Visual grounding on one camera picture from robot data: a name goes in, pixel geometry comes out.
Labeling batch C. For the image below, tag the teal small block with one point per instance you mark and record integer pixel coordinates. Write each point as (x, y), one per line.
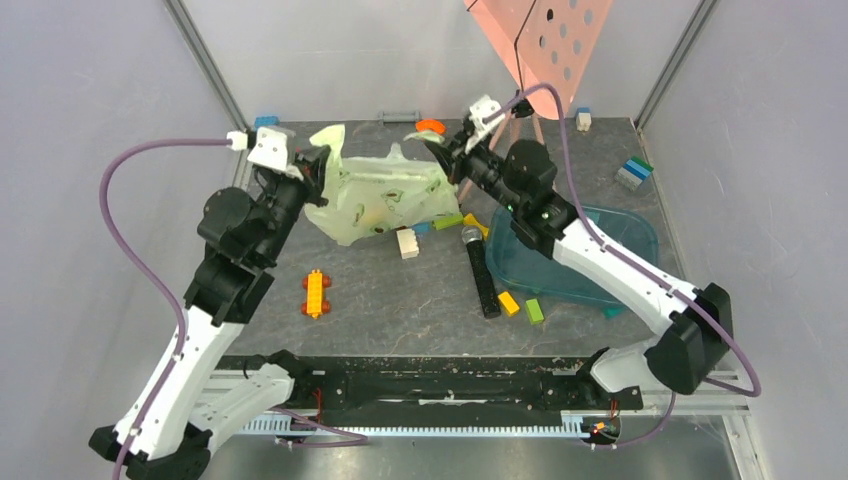
(613, 312)

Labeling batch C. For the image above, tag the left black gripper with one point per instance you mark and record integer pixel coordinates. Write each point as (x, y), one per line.
(312, 163)

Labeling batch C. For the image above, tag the orange curved block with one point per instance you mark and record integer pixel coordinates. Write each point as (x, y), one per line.
(431, 125)

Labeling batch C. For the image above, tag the long green block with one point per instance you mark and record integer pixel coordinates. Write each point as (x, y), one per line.
(444, 222)

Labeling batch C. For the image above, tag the blue lego brick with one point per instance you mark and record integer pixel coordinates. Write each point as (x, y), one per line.
(265, 121)

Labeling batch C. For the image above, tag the green wooden block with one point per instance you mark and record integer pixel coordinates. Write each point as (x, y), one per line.
(534, 311)

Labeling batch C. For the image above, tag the yellow triangular block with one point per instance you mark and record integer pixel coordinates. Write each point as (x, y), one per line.
(470, 220)

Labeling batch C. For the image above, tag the yellow wooden block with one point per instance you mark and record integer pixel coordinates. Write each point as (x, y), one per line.
(508, 303)

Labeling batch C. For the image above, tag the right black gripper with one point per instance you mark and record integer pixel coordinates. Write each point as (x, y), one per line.
(457, 162)

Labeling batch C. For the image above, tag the black microphone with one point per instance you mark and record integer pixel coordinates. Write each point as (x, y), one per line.
(473, 240)

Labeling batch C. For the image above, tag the orange yellow toy car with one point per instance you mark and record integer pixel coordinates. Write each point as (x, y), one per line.
(316, 303)

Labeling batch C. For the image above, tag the pink perforated panel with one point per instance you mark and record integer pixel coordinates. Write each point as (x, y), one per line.
(543, 41)

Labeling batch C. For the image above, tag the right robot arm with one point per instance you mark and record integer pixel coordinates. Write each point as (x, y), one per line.
(692, 326)

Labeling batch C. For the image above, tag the grey blue green brick stack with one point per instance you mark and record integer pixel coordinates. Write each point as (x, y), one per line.
(633, 173)

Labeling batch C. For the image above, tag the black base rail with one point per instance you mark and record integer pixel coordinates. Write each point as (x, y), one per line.
(440, 391)

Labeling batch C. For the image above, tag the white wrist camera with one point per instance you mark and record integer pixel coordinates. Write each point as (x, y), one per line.
(485, 115)
(266, 147)

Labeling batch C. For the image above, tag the green avocado plastic bag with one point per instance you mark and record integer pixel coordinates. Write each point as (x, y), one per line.
(368, 196)

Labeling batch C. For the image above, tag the blue lego block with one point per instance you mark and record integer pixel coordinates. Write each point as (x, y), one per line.
(421, 229)

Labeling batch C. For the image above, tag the white blue small brick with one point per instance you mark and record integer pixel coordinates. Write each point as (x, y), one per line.
(583, 119)

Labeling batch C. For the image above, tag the grey metal handle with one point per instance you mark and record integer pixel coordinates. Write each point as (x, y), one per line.
(399, 117)

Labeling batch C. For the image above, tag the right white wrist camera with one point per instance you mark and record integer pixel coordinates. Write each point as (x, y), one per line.
(485, 115)

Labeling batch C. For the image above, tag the teal plastic tub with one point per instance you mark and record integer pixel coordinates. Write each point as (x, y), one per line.
(592, 267)

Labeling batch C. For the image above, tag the cream lego brick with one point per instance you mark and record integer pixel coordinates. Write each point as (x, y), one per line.
(407, 243)

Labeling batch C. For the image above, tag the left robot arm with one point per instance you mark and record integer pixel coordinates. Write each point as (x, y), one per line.
(166, 434)

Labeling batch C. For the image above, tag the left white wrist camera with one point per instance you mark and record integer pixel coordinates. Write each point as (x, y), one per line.
(266, 147)

